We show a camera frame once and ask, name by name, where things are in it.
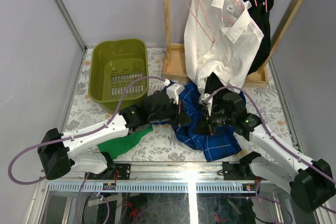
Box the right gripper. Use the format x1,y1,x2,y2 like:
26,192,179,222
191,106,235,136

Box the blue plaid shirt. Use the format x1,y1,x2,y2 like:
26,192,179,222
152,80,247,162

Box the olive green plastic basket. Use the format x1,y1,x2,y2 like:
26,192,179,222
88,39,149,114

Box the aluminium rail frame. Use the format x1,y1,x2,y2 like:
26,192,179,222
26,161,336,224

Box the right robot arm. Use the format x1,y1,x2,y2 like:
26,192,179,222
196,92,335,213

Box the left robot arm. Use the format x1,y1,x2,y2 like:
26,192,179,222
37,91,191,180

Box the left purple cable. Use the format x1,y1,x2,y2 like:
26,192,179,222
7,76,169,186

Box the pink wire hanger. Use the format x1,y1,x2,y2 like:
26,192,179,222
177,0,216,43

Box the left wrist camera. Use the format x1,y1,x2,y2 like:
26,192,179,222
164,79,185,104

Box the floral table mat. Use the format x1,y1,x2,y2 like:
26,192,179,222
61,48,292,162

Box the green cloth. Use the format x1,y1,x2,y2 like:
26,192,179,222
98,126,153,159

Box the white shirt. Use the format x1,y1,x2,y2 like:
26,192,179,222
184,0,264,93

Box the wooden clothes rack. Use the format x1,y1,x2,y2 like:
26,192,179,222
162,0,303,89

